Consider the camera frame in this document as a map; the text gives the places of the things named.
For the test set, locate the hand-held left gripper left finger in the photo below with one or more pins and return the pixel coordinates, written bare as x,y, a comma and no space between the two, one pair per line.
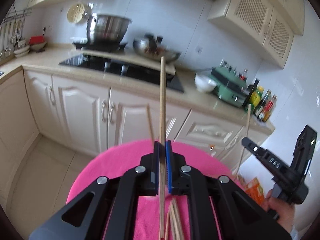
157,155

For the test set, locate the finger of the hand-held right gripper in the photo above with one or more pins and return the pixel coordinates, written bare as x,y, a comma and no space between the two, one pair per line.
265,156

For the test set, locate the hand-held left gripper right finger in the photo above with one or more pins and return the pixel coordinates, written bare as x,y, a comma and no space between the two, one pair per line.
168,160

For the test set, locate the light wooden chopstick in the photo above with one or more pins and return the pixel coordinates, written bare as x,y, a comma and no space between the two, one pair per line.
162,100
248,122
150,122

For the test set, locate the bundle of wooden chopsticks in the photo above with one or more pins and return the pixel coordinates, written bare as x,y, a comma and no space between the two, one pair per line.
175,217

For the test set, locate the person's right hand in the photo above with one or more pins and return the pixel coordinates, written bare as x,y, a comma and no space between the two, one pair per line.
283,211

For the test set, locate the orange snack bag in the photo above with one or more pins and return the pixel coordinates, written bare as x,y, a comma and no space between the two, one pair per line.
255,190

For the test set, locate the pink table cloth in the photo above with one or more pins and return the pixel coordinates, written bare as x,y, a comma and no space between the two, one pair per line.
120,160

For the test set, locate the red label sauce bottle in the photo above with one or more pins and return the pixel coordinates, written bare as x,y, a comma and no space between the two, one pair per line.
271,110

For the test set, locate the dark sauce bottle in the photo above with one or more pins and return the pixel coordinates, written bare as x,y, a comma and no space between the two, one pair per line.
265,105

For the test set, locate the yellow oil bottle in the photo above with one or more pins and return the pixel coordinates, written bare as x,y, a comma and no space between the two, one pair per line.
257,100

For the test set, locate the dark green oil bottle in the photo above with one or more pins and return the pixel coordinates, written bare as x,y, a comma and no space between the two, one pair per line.
252,87

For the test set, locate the green kitchen appliance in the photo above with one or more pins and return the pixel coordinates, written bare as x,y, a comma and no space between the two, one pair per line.
227,87

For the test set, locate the red label dark bottle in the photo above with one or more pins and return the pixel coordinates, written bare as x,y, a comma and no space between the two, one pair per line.
243,76

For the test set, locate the white bowl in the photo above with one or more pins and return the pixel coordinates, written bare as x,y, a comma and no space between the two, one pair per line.
203,83

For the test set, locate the cream base cabinets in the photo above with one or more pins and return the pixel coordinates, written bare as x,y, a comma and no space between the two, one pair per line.
80,110

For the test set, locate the steel wok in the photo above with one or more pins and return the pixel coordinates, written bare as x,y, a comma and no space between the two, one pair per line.
155,50

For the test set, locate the black glass stovetop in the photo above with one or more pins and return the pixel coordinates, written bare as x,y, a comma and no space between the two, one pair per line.
85,61

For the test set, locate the black induction cooker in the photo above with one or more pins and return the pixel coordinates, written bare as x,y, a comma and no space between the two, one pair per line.
100,46

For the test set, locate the stainless steel pot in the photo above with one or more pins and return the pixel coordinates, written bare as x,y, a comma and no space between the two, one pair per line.
107,27

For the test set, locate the round wooden lid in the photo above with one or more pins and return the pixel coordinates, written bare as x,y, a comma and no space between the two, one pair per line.
75,13

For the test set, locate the red container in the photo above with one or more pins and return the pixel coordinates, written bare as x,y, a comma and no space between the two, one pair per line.
37,40

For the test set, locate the stack of white plates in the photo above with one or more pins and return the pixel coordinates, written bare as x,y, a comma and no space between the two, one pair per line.
22,52

